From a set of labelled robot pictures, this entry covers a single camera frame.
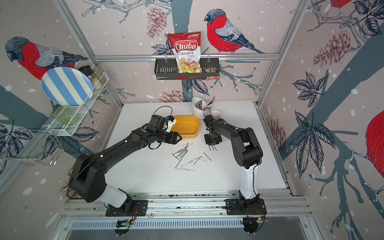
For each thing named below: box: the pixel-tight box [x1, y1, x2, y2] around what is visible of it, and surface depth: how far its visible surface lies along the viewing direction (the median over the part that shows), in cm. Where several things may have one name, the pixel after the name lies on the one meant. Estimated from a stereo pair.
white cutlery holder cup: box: [192, 96, 208, 120], surface depth 108 cm
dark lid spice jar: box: [78, 65, 98, 88], surface depth 83 cm
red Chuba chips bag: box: [167, 31, 202, 74], surface depth 83 cm
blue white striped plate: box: [41, 66, 94, 107], surface depth 74 cm
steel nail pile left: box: [171, 142, 195, 169], surface depth 95 cm
